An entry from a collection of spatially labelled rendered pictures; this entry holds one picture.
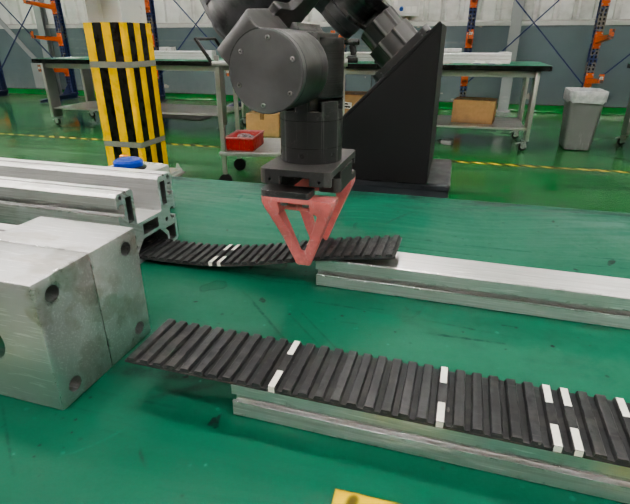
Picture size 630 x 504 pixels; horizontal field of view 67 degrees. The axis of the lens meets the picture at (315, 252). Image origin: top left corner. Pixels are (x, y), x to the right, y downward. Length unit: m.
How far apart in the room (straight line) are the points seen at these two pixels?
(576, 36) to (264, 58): 7.77
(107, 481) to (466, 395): 0.21
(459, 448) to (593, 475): 0.07
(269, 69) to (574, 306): 0.33
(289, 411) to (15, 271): 0.19
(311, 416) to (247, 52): 0.25
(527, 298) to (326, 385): 0.23
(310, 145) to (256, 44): 0.11
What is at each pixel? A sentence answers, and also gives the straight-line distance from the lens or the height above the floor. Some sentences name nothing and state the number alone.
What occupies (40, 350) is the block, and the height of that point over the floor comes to 0.83.
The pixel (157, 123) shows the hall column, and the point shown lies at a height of 0.42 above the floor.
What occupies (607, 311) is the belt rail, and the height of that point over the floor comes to 0.79.
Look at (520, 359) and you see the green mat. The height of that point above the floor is 0.78.
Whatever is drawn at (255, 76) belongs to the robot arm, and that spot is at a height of 0.98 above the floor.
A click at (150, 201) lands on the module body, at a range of 0.59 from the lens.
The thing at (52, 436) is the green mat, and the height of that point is 0.78.
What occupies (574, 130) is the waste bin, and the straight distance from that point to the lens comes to 5.36.
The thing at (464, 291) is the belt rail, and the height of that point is 0.79.
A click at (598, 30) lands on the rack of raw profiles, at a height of 1.09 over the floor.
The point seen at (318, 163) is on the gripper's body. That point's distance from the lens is 0.43.
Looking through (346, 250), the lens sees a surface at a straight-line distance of 0.47.
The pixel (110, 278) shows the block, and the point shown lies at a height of 0.85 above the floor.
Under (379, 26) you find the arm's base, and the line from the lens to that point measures 0.89.
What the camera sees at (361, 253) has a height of 0.82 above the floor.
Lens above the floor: 1.01
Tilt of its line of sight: 24 degrees down
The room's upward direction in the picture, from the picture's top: straight up
